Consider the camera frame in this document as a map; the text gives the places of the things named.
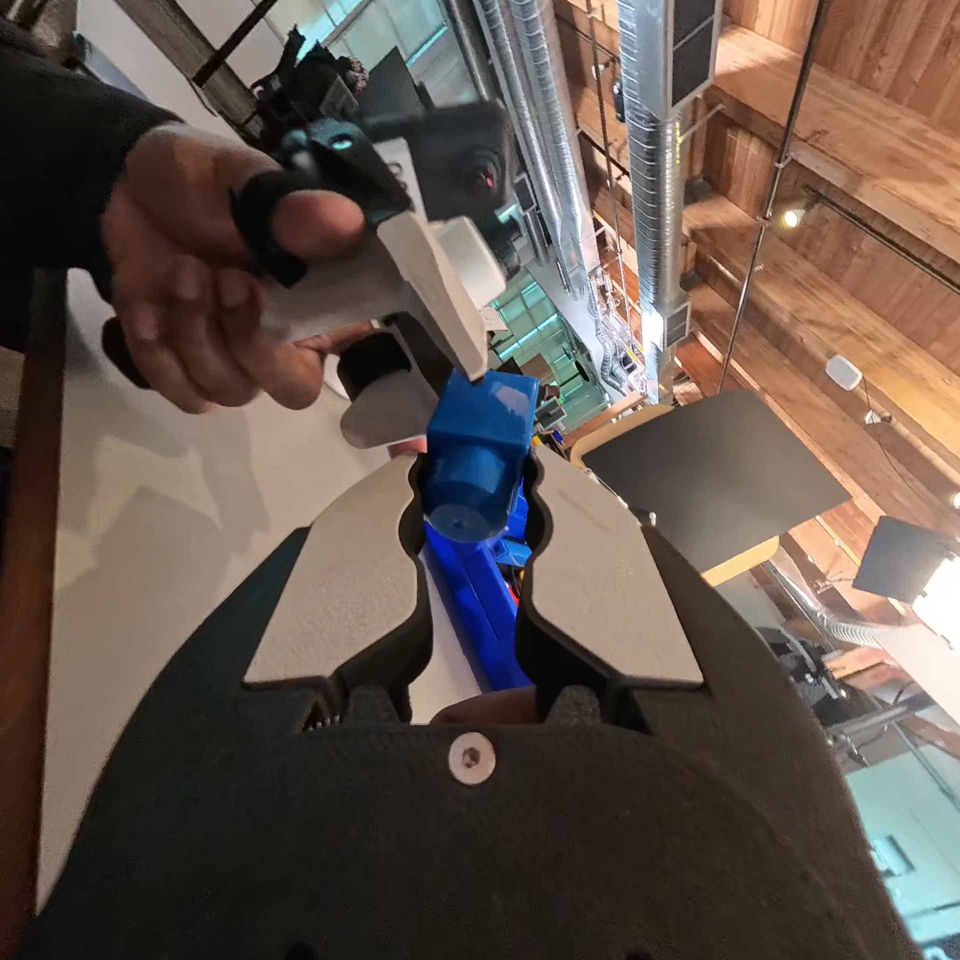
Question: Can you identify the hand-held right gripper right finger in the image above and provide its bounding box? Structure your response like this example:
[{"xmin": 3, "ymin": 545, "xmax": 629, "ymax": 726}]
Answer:
[{"xmin": 516, "ymin": 446, "xmax": 708, "ymax": 690}]

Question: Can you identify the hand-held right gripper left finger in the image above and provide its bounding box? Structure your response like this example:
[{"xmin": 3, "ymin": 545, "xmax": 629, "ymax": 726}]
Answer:
[{"xmin": 241, "ymin": 452, "xmax": 435, "ymax": 691}]

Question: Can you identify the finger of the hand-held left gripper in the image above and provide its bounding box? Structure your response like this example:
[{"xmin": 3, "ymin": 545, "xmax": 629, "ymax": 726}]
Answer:
[
  {"xmin": 339, "ymin": 373, "xmax": 441, "ymax": 453},
  {"xmin": 375, "ymin": 213, "xmax": 510, "ymax": 385}
]

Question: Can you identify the blue plastic block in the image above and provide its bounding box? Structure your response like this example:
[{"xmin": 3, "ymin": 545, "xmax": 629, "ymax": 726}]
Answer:
[{"xmin": 421, "ymin": 371, "xmax": 543, "ymax": 544}]

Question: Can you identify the person's left forearm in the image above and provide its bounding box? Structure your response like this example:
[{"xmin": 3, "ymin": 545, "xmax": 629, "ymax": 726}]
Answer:
[{"xmin": 0, "ymin": 18, "xmax": 185, "ymax": 350}]

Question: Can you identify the person's left hand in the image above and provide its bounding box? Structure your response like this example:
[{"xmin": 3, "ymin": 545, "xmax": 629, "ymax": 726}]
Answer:
[{"xmin": 101, "ymin": 123, "xmax": 376, "ymax": 415}]

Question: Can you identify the large blue storage bin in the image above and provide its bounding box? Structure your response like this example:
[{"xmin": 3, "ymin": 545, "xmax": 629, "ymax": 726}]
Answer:
[{"xmin": 422, "ymin": 491, "xmax": 537, "ymax": 693}]

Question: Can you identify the black square flag panel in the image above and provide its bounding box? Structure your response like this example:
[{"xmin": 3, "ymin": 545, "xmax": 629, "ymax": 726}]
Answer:
[{"xmin": 851, "ymin": 514, "xmax": 960, "ymax": 603}]

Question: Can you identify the bright studio light panel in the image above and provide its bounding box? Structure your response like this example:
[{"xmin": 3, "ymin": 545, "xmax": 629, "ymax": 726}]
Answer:
[{"xmin": 911, "ymin": 553, "xmax": 960, "ymax": 642}]

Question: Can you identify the ceiling spotlight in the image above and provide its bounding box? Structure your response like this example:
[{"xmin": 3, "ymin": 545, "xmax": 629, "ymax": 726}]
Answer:
[{"xmin": 776, "ymin": 187, "xmax": 822, "ymax": 232}]

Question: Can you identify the narrow silver duct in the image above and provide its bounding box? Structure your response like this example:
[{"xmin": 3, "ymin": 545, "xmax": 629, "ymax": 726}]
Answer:
[{"xmin": 468, "ymin": 0, "xmax": 597, "ymax": 305}]

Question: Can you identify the black panel with wooden frame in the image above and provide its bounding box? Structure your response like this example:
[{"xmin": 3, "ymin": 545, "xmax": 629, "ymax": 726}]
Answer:
[{"xmin": 568, "ymin": 386, "xmax": 854, "ymax": 591}]

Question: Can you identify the wide silver ventilation duct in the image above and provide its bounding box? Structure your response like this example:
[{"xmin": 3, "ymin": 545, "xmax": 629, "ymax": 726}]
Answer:
[{"xmin": 615, "ymin": 0, "xmax": 723, "ymax": 410}]

